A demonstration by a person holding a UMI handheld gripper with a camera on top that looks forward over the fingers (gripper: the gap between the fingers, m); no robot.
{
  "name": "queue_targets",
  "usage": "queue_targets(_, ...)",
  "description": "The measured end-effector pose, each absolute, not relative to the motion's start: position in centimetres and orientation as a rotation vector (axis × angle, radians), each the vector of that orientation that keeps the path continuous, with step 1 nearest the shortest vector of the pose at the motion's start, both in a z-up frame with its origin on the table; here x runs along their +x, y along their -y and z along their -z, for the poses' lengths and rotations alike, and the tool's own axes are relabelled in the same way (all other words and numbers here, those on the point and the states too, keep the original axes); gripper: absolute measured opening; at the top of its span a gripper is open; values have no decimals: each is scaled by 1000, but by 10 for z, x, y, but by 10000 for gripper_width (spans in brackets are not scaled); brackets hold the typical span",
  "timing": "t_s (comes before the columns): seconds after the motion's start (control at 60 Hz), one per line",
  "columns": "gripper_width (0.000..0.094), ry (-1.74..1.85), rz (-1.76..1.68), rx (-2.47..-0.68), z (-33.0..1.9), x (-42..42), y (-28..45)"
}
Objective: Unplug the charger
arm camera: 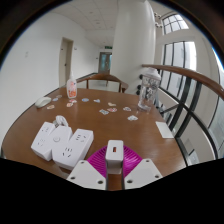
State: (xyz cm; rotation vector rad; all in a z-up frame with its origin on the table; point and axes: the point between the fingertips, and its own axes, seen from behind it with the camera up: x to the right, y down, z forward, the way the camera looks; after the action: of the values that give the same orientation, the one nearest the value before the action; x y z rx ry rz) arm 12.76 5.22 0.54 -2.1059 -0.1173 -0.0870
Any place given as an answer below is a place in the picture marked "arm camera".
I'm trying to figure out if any white computer mouse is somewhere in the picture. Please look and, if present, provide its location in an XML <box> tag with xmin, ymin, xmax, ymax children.
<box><xmin>34</xmin><ymin>96</ymin><xmax>53</xmax><ymax>109</ymax></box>

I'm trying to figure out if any tall black-framed window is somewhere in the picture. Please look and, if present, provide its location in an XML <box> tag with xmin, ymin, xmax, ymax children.
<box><xmin>159</xmin><ymin>40</ymin><xmax>198</xmax><ymax>101</ymax></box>

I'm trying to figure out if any coiled white cable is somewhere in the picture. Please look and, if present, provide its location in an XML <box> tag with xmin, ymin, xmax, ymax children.
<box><xmin>52</xmin><ymin>115</ymin><xmax>70</xmax><ymax>129</ymax></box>

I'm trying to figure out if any white bottle with orange label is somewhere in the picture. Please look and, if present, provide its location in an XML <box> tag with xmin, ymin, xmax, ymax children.
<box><xmin>66</xmin><ymin>70</ymin><xmax>78</xmax><ymax>100</ymax></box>

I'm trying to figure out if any white paper card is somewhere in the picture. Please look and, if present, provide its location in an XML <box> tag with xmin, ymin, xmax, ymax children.
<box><xmin>155</xmin><ymin>120</ymin><xmax>175</xmax><ymax>139</ymax></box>

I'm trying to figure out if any clear plastic water bottle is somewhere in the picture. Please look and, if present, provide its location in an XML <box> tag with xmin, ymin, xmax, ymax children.
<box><xmin>137</xmin><ymin>67</ymin><xmax>162</xmax><ymax>113</ymax></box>

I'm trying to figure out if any white power strip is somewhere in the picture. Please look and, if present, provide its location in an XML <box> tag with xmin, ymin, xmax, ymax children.
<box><xmin>30</xmin><ymin>121</ymin><xmax>95</xmax><ymax>172</ymax></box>

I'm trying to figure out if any brown wooden chair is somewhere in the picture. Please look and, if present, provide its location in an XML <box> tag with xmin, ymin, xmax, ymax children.
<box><xmin>75</xmin><ymin>72</ymin><xmax>130</xmax><ymax>94</ymax></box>

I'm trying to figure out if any small arched black-framed window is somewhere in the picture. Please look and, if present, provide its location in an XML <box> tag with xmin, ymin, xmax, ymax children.
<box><xmin>161</xmin><ymin>13</ymin><xmax>190</xmax><ymax>35</ymax></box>

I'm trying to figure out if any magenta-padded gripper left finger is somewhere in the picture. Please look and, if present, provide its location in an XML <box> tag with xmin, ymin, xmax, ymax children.
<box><xmin>66</xmin><ymin>145</ymin><xmax>108</xmax><ymax>191</ymax></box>

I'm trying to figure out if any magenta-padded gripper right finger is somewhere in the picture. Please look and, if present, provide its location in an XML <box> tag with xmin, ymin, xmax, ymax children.
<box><xmin>121</xmin><ymin>145</ymin><xmax>164</xmax><ymax>190</ymax></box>

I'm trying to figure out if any wood-topped black metal railing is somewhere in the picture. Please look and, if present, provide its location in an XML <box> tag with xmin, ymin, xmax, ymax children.
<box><xmin>141</xmin><ymin>63</ymin><xmax>224</xmax><ymax>162</ymax></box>

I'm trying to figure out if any white single door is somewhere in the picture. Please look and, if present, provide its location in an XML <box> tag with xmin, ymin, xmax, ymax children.
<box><xmin>58</xmin><ymin>37</ymin><xmax>75</xmax><ymax>89</ymax></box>

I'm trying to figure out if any small white charger block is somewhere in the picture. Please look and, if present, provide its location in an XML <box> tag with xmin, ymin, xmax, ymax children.
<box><xmin>105</xmin><ymin>139</ymin><xmax>125</xmax><ymax>175</ymax></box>

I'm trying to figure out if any glazed double door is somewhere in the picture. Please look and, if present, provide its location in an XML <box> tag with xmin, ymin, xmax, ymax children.
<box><xmin>98</xmin><ymin>51</ymin><xmax>113</xmax><ymax>75</ymax></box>

